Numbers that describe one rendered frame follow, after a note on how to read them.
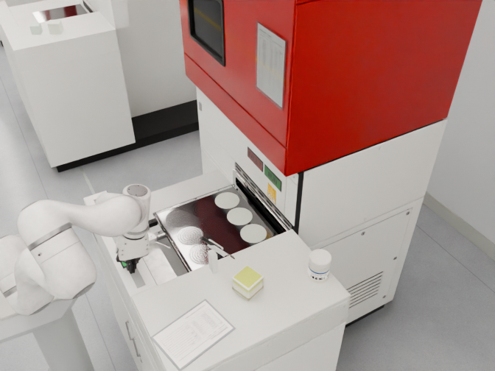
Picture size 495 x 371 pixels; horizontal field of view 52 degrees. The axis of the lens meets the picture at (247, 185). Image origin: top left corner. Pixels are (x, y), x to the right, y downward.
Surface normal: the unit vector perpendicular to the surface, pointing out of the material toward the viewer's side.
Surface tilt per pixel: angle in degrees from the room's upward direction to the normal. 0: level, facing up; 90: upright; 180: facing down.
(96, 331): 0
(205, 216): 0
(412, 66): 90
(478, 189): 90
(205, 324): 0
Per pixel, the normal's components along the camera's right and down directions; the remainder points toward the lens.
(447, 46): 0.49, 0.56
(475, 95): -0.87, 0.32
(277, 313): 0.00, -0.76
